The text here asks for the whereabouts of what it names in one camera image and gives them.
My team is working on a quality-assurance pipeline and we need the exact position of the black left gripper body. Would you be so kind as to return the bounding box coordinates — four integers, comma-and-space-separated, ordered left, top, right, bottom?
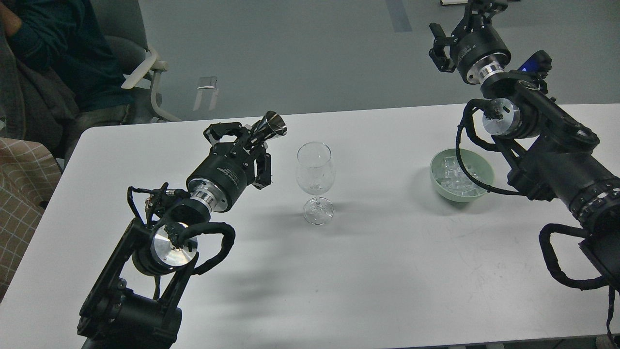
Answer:
186, 142, 255, 212

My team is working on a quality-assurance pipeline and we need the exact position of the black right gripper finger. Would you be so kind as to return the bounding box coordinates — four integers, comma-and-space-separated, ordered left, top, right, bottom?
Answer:
428, 23, 456, 73

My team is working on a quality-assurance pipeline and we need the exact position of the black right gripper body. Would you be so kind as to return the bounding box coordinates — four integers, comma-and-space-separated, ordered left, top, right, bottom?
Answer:
449, 14, 512, 85

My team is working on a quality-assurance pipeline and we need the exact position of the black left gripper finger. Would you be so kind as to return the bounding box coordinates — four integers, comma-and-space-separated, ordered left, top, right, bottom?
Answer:
252, 143, 272, 190
203, 122, 248, 147

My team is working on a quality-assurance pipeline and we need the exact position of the steel double jigger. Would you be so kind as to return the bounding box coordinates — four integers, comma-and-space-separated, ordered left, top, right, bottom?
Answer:
243, 111, 287, 150

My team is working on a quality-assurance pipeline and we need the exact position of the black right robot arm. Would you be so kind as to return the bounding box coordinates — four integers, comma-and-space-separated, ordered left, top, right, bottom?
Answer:
428, 3, 619, 341

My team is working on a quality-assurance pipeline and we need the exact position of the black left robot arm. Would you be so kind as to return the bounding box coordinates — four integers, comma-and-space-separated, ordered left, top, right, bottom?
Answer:
77, 111, 287, 349

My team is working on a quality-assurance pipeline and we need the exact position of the clear wine glass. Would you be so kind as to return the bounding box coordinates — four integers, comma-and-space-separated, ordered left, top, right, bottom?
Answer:
296, 142, 335, 225

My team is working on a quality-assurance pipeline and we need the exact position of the clear ice cubes pile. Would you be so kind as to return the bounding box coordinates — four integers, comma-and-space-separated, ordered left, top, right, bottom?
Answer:
435, 156, 486, 197

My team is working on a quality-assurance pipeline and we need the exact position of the green bowl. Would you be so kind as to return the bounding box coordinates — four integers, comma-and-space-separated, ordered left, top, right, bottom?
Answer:
429, 148, 495, 203

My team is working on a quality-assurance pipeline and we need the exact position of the grey office chair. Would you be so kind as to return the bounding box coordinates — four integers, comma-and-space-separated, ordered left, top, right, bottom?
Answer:
91, 0, 180, 124

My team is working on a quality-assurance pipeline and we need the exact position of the seated person in teal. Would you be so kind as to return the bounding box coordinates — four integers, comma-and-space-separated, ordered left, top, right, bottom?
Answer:
1, 0, 135, 160

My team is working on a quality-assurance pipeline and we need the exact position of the beige checked cloth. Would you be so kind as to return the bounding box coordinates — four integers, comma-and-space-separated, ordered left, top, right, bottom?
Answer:
0, 138, 61, 298

